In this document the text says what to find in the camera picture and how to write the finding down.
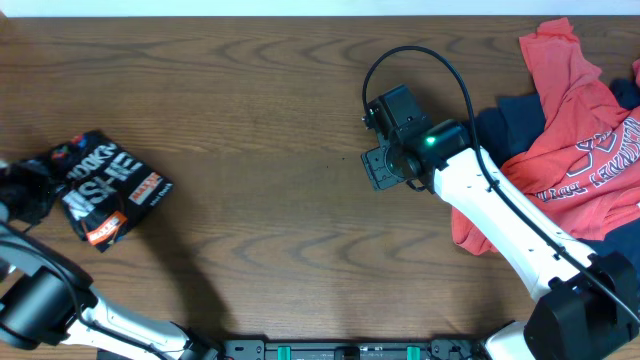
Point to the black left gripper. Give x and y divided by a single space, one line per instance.
45 181

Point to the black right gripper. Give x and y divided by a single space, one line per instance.
376 162

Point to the black orange-patterned jersey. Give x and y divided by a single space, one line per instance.
105 191

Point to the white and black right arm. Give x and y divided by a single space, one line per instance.
585 304

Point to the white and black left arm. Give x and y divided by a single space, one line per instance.
55 302

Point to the dark navy garment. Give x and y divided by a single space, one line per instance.
574 128

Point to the red printed t-shirt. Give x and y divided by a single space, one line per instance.
584 209

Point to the blue denim jeans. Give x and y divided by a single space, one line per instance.
623 240

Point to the black mounting rail base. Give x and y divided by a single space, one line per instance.
436 349

